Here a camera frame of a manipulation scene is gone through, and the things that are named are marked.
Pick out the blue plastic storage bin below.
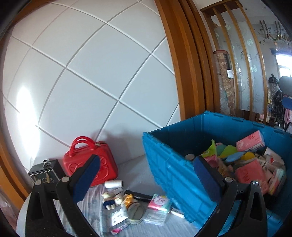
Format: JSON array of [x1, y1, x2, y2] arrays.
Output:
[[143, 110, 292, 237]]

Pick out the pile of boxes and packs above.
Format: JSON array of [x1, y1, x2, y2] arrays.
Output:
[[258, 147, 287, 196]]

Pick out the pile of colourful sponge pieces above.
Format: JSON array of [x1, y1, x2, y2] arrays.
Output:
[[204, 139, 256, 163]]

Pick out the wooden slat glass partition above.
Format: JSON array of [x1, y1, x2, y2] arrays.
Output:
[[201, 0, 268, 123]]

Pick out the small white box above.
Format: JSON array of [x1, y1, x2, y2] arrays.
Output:
[[171, 207, 186, 219]]

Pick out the clear labelled bag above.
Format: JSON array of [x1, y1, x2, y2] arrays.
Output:
[[109, 210, 128, 228]]

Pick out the bright window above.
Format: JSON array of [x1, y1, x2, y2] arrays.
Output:
[[275, 53, 292, 78]]

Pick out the pink green tissue pack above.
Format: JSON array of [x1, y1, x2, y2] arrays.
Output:
[[147, 194, 171, 213]]

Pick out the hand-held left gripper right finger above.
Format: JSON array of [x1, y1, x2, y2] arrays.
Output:
[[193, 156, 268, 237]]

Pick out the pink sachet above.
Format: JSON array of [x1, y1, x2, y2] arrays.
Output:
[[111, 223, 130, 235]]

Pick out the hanging clothes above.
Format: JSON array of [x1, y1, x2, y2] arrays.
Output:
[[267, 73, 292, 133]]

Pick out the hanging vine decoration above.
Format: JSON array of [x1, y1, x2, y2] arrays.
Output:
[[259, 20, 292, 44]]

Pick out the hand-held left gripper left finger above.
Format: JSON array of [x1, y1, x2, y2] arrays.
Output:
[[25, 154, 101, 237]]

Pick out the pink tissue packet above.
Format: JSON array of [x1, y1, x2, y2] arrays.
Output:
[[235, 160, 267, 185], [236, 130, 266, 152]]

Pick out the red plastic carry case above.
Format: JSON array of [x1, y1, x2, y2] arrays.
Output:
[[63, 136, 118, 187]]

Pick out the small white bottle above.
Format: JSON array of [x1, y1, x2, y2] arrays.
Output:
[[104, 180, 123, 189]]

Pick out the grey round tin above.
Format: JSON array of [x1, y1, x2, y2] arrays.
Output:
[[126, 203, 144, 225]]

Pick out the clear plastic packet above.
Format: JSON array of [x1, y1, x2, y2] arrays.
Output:
[[143, 208, 168, 226]]

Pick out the rolled patterned carpet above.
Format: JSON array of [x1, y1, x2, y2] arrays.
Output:
[[213, 50, 236, 116]]

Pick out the wooden door frame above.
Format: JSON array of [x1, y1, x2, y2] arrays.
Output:
[[155, 0, 219, 119]]

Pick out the black metal box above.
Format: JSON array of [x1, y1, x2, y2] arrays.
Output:
[[28, 159, 66, 199]]

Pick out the silver patterned desktop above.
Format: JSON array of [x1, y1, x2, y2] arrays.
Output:
[[16, 155, 199, 237]]

